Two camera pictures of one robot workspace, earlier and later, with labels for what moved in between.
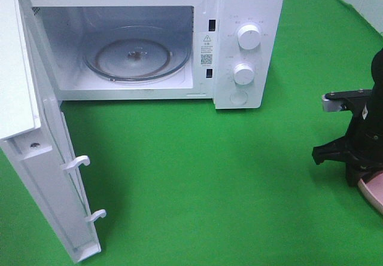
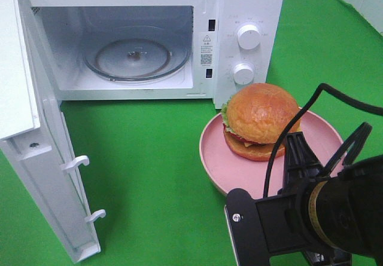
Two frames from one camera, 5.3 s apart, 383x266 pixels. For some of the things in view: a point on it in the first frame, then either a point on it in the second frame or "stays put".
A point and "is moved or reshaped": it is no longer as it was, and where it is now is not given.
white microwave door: x=32 y=132 stays put
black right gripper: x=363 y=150 → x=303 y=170
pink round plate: x=373 y=192 is moved or reshaped
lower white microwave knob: x=243 y=73 stays put
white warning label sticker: x=207 y=50 stays put
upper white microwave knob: x=249 y=36 stays put
